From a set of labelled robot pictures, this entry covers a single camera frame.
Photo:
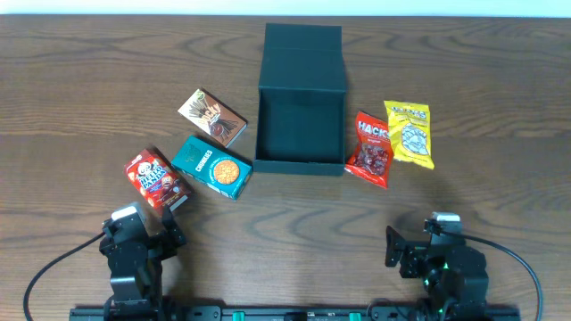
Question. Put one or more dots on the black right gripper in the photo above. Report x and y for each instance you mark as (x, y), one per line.
(395, 251)

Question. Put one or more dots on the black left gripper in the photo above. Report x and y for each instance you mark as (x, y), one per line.
(175, 233)

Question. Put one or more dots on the red Hello Panda box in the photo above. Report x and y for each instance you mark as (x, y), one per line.
(156, 180)

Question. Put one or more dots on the teal Chunkies cookie box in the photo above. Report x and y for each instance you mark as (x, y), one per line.
(217, 169)

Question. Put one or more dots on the red Hacks candy bag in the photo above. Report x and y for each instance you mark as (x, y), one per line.
(373, 154)

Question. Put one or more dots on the yellow Hacks candy bag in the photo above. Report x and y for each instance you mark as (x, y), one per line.
(409, 128)

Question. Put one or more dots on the brown Pocky box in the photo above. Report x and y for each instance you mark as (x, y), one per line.
(213, 117)

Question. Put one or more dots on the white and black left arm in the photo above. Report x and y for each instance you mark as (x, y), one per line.
(135, 260)

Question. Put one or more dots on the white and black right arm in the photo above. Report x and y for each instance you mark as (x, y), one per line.
(453, 274)

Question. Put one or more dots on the dark green open gift box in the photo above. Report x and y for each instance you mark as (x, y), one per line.
(302, 99)

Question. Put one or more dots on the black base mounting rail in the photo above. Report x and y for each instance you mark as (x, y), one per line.
(215, 313)

